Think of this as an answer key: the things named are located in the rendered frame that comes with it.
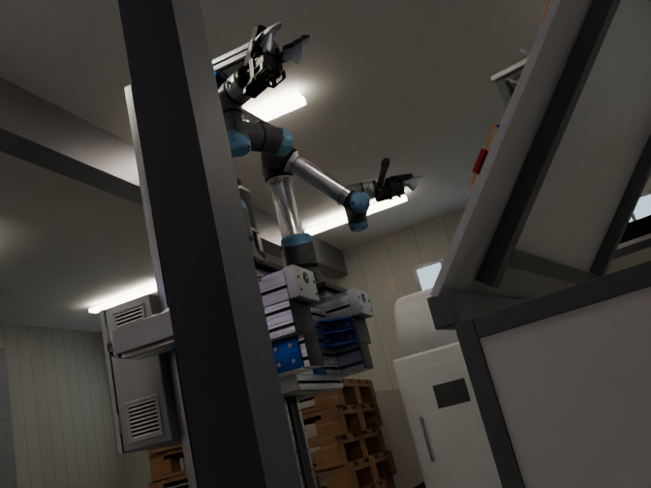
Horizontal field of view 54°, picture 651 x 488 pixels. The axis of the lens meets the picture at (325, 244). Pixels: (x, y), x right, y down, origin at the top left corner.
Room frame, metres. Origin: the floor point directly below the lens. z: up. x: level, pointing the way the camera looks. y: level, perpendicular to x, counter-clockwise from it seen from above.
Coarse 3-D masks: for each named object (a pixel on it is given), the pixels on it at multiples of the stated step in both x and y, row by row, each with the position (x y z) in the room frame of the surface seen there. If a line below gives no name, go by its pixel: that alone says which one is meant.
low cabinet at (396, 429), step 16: (384, 400) 5.96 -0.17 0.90; (400, 400) 6.46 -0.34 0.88; (384, 416) 5.85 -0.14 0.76; (400, 416) 6.32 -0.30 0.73; (384, 432) 5.74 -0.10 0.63; (400, 432) 6.20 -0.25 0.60; (400, 448) 6.07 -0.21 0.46; (400, 464) 5.96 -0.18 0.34; (416, 464) 6.41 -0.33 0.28; (320, 480) 5.84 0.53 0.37; (400, 480) 5.85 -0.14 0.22; (416, 480) 6.28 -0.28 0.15
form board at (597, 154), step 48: (576, 0) 1.09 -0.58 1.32; (624, 0) 1.26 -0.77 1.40; (624, 48) 1.39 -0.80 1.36; (528, 96) 1.13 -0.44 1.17; (624, 96) 1.55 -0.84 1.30; (528, 144) 1.24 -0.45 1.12; (576, 144) 1.45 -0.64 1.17; (624, 144) 1.73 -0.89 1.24; (480, 192) 1.17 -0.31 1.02; (576, 192) 1.61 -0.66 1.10; (624, 192) 1.96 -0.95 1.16; (480, 240) 1.28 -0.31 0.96; (528, 240) 1.50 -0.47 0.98; (576, 240) 1.80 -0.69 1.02; (480, 288) 1.40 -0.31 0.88; (528, 288) 1.66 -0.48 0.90
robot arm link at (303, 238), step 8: (304, 232) 2.25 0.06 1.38; (288, 240) 2.23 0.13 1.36; (296, 240) 2.22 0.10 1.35; (304, 240) 2.23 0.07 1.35; (312, 240) 2.26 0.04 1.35; (288, 248) 2.23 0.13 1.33; (296, 248) 2.22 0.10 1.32; (304, 248) 2.23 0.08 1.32; (312, 248) 2.25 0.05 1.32; (288, 256) 2.24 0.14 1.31; (296, 256) 2.22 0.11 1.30; (304, 256) 2.22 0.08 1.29; (312, 256) 2.24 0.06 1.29; (288, 264) 2.24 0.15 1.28; (296, 264) 2.22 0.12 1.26
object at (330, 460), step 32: (352, 384) 4.38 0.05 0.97; (320, 416) 4.28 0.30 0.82; (352, 416) 4.43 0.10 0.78; (160, 448) 4.36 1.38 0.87; (320, 448) 4.05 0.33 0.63; (352, 448) 4.42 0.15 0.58; (384, 448) 4.84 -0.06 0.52; (160, 480) 4.42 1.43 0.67; (352, 480) 4.05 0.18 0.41; (384, 480) 4.66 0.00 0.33
